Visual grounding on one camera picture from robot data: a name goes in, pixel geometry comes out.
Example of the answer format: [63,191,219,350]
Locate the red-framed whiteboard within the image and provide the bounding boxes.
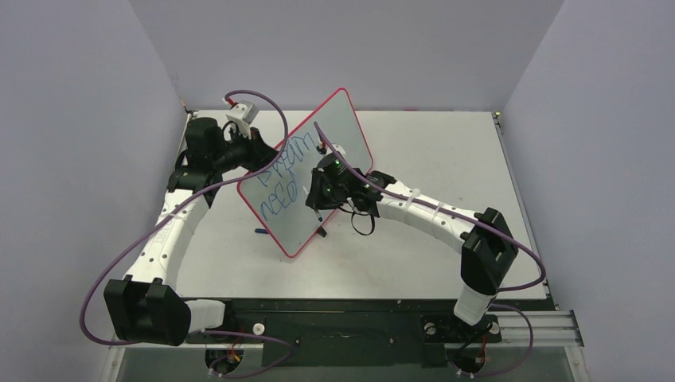
[236,87,375,259]

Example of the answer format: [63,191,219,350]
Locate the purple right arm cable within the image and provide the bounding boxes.
[314,121,548,378]

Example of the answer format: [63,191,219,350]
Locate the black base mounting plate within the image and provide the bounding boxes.
[185,298,552,373]

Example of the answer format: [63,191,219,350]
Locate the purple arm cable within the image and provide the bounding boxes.
[314,121,548,378]
[79,89,295,380]

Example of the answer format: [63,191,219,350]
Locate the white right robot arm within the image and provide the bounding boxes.
[306,154,518,340]

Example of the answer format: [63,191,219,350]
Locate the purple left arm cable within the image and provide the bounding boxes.
[79,89,295,380]

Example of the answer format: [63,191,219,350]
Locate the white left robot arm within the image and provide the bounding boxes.
[103,117,278,346]

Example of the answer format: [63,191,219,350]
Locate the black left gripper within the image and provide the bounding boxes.
[213,124,280,174]

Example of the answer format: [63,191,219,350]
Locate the white whiteboard marker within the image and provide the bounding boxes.
[302,185,323,222]

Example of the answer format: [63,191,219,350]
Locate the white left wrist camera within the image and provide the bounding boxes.
[225,101,259,137]

